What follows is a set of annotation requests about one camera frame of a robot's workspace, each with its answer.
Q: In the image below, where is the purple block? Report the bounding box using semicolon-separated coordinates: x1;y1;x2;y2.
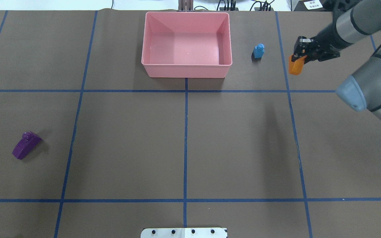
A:
12;131;42;160

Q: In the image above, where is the white camera mast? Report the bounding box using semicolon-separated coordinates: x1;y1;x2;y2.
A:
140;227;228;238

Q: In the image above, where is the orange block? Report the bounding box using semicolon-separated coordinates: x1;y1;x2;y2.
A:
288;55;306;75

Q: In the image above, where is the small blue block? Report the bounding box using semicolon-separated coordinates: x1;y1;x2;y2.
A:
251;43;265;61

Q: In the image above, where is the brown paper table mat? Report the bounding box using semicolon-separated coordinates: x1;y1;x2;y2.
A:
0;9;381;238

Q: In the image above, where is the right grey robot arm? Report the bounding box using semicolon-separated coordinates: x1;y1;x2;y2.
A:
288;0;381;121

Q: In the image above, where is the aluminium frame post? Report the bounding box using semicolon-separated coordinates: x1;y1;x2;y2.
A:
178;0;194;12

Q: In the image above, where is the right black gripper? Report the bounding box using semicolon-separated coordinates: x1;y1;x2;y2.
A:
292;36;340;63

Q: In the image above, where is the pink plastic box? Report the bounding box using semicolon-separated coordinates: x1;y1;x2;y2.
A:
142;12;233;78

